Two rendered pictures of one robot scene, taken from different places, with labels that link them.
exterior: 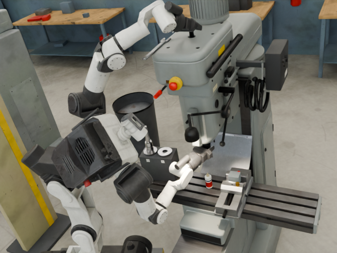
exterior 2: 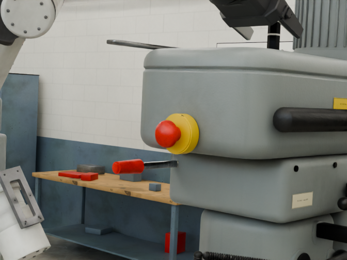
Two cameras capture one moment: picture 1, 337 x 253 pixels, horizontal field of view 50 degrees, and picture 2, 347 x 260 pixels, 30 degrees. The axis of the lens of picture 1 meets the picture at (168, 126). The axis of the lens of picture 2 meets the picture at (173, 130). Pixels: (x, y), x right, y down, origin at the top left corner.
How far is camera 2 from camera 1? 87 cm
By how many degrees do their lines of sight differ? 31
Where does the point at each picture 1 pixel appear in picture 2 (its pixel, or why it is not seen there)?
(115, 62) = (22, 8)
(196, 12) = (305, 31)
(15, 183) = not seen: outside the picture
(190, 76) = (223, 112)
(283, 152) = not seen: outside the picture
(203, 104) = (258, 251)
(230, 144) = not seen: outside the picture
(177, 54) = (204, 49)
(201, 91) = (256, 196)
